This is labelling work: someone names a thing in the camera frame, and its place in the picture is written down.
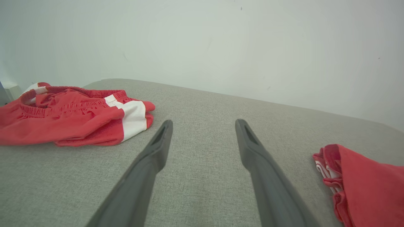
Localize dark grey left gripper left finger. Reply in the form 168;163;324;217
85;119;173;227

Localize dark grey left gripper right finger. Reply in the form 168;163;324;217
235;119;319;227

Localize red white t-shirt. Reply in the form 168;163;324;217
313;144;404;227

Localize red white shorts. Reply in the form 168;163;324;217
0;82;156;147

